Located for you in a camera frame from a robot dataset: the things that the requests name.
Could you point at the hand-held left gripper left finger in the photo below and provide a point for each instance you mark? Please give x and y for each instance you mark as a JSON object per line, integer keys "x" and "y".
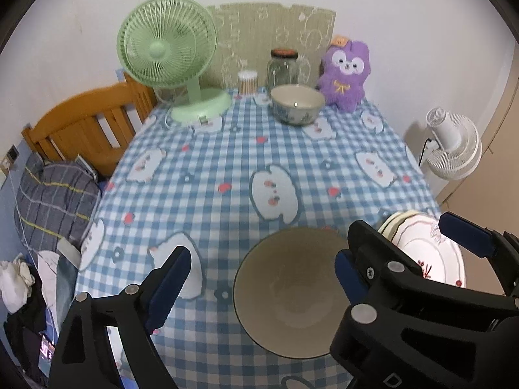
{"x": 170, "y": 287}

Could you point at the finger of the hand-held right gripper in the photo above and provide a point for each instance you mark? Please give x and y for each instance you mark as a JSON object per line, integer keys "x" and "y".
{"x": 462, "y": 231}
{"x": 385, "y": 251}

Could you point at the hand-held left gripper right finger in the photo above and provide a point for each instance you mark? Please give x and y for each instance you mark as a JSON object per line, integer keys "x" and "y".
{"x": 346, "y": 275}

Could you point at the scalloped yellow floral plate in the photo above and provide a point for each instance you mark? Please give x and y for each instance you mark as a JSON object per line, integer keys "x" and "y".
{"x": 385, "y": 223}

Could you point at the white plate red pattern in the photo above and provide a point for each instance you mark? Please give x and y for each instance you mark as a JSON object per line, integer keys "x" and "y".
{"x": 421, "y": 247}

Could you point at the blue floral ceramic bowl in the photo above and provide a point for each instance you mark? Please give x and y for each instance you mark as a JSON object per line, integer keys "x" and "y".
{"x": 298, "y": 109}
{"x": 284, "y": 291}

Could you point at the beige door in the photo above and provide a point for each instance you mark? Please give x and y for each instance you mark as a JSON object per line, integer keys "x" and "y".
{"x": 494, "y": 170}

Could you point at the white floor fan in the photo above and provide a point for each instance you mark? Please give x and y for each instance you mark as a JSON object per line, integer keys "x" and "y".
{"x": 454, "y": 146}

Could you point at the white garment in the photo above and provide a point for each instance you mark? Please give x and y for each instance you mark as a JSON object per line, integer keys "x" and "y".
{"x": 48, "y": 267}

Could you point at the smartphone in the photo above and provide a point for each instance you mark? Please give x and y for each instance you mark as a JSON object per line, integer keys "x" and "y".
{"x": 46, "y": 350}

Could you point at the blue checked tablecloth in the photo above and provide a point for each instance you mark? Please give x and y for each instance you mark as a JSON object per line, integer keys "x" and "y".
{"x": 227, "y": 158}

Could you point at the grey plaid pillow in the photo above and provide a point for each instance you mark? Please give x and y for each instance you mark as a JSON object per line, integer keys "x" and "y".
{"x": 52, "y": 202}

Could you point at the dark clothing pile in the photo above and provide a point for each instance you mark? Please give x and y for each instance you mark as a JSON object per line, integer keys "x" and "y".
{"x": 24, "y": 332}

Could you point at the crumpled white cloth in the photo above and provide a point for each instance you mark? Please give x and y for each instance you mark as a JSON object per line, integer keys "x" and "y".
{"x": 14, "y": 283}

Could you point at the purple plush toy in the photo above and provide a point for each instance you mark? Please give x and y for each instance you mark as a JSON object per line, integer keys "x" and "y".
{"x": 344, "y": 85}

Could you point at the wooden bed headboard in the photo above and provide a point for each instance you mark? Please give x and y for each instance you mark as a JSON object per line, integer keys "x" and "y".
{"x": 81, "y": 129}

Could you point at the glass jar dark lid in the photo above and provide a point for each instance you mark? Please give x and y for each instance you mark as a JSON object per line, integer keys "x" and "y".
{"x": 283, "y": 73}

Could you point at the green desk fan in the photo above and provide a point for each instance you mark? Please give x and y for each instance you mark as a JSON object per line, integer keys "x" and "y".
{"x": 166, "y": 48}

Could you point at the green patterned board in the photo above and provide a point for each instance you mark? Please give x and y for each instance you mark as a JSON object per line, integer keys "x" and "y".
{"x": 251, "y": 32}

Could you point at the wall power socket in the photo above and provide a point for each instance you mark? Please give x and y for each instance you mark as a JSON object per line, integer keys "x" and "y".
{"x": 13, "y": 153}

